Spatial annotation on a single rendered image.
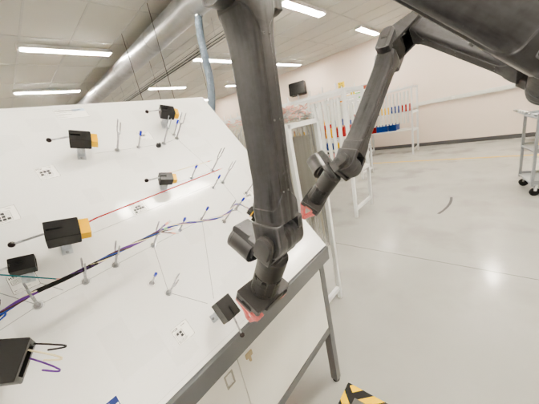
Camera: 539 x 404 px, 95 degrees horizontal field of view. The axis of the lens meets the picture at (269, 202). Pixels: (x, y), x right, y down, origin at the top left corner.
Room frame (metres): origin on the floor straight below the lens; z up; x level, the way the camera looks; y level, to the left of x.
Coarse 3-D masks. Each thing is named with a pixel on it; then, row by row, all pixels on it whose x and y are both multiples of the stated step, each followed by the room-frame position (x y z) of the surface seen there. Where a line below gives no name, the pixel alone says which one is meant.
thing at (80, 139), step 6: (72, 132) 0.83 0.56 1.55; (78, 132) 0.84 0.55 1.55; (84, 132) 0.85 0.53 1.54; (90, 132) 0.86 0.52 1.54; (48, 138) 0.81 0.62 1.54; (60, 138) 0.82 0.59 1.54; (72, 138) 0.82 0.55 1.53; (78, 138) 0.83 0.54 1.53; (84, 138) 0.84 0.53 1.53; (90, 138) 0.85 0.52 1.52; (72, 144) 0.83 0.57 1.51; (78, 144) 0.83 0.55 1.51; (84, 144) 0.84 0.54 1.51; (90, 144) 0.85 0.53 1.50; (78, 150) 0.86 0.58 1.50; (84, 150) 0.87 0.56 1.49; (78, 156) 0.87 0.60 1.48; (84, 156) 0.88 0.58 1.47
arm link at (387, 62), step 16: (384, 32) 0.79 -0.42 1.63; (384, 48) 0.76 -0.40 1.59; (384, 64) 0.77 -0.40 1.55; (400, 64) 0.82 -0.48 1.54; (368, 80) 0.78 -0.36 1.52; (384, 80) 0.75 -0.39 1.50; (368, 96) 0.75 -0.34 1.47; (384, 96) 0.75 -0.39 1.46; (368, 112) 0.72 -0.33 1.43; (352, 128) 0.73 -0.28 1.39; (368, 128) 0.71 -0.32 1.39; (352, 144) 0.69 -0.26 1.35; (352, 160) 0.66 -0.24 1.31; (352, 176) 0.70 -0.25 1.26
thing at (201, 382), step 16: (320, 256) 0.98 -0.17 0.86; (304, 272) 0.88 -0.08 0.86; (288, 288) 0.80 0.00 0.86; (272, 320) 0.72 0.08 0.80; (256, 336) 0.66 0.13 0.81; (224, 352) 0.57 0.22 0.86; (240, 352) 0.60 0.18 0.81; (208, 368) 0.53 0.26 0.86; (224, 368) 0.56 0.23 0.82; (192, 384) 0.49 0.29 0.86; (208, 384) 0.52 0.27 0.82; (176, 400) 0.46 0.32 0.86; (192, 400) 0.48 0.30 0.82
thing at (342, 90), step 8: (344, 88) 3.20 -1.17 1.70; (352, 88) 3.36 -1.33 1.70; (360, 88) 3.53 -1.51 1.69; (312, 96) 3.52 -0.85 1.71; (320, 96) 3.43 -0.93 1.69; (328, 96) 3.65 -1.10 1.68; (344, 96) 3.20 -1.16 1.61; (360, 96) 3.61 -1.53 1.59; (288, 104) 3.81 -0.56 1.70; (296, 104) 4.04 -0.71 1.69; (344, 104) 3.21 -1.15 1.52; (344, 112) 3.22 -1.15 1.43; (232, 120) 4.73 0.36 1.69; (344, 136) 3.43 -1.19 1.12; (368, 152) 3.60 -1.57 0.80; (368, 160) 3.58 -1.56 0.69; (368, 168) 3.59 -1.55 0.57; (368, 176) 3.60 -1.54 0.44; (352, 184) 3.21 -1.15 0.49; (368, 184) 3.60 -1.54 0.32; (352, 192) 3.22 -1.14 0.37; (368, 200) 3.49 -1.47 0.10
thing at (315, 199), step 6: (312, 192) 0.74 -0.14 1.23; (318, 192) 0.72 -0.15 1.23; (306, 198) 0.75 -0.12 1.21; (312, 198) 0.74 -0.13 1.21; (318, 198) 0.72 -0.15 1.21; (324, 198) 0.72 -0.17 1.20; (306, 204) 0.73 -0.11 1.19; (312, 204) 0.73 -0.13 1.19; (318, 204) 0.74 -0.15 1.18; (318, 210) 0.72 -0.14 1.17
